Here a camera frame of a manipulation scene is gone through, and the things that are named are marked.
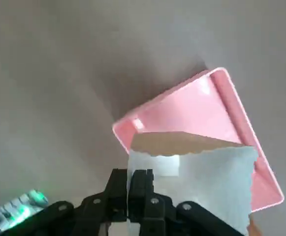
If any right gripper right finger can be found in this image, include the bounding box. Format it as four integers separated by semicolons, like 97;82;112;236
129;169;242;236

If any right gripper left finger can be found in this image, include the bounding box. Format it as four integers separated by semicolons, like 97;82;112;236
24;168;130;236

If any kraft carton white inside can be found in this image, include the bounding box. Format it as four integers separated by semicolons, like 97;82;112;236
107;131;265;236

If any pink plastic tray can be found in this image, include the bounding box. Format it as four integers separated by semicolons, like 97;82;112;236
112;66;285;213

